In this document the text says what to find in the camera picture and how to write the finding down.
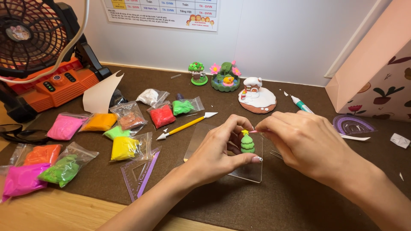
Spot white paper strip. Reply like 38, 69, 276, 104
340, 133, 371, 141

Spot clay snowy house figurine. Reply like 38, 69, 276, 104
238, 77, 277, 114

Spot yellow clay sculpting tool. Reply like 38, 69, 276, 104
156, 112, 218, 141

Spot brown felt desk mat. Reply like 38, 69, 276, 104
0, 64, 411, 231

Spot white clay bag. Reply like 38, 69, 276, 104
136, 89, 170, 108

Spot clay lotus pond figurine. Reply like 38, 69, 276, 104
209, 60, 242, 93

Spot brown clay bag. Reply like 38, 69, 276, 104
109, 101, 148, 131

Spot magenta clay bag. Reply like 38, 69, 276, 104
0, 163, 51, 203

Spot clay tree figurine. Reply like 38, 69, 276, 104
188, 62, 208, 86

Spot light pink clay bag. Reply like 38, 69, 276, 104
46, 112, 90, 141

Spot curved white paper piece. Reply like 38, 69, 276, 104
82, 71, 124, 114

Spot red clay bag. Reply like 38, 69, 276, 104
147, 101, 177, 129

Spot small green clay bag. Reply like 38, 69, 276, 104
172, 96, 205, 117

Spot orange clay bag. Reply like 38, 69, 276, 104
10, 143, 62, 167

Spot lime clay bag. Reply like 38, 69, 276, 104
103, 125, 143, 141

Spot black clay bag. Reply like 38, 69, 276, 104
109, 89, 128, 108

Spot amber clay bag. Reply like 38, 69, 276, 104
79, 113, 119, 132

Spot purple protractor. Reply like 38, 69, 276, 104
333, 114, 376, 135

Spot large green clay bag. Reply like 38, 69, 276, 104
37, 142, 99, 188

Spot black and orange portable fan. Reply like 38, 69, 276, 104
0, 0, 113, 124

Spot person's right hand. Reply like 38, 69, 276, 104
255, 111, 370, 187

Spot person's left hand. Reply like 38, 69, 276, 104
185, 114, 264, 190

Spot white cable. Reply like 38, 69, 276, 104
0, 0, 90, 84

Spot clear acrylic board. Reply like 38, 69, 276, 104
183, 123, 264, 184

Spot purple triangle ruler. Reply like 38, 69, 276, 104
120, 147, 162, 203

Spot green clay christmas tree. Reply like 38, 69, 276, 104
240, 129, 256, 154

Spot crumpled white paper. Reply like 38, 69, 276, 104
390, 133, 411, 149

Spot printed timetable poster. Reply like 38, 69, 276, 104
102, 0, 220, 32

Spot black eyeglasses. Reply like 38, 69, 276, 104
0, 124, 50, 145

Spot yellow clay bag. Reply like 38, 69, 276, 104
110, 132, 153, 162

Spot teal and white pen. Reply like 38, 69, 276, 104
290, 95, 314, 114

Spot pink patterned gift bag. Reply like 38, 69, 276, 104
325, 0, 411, 123

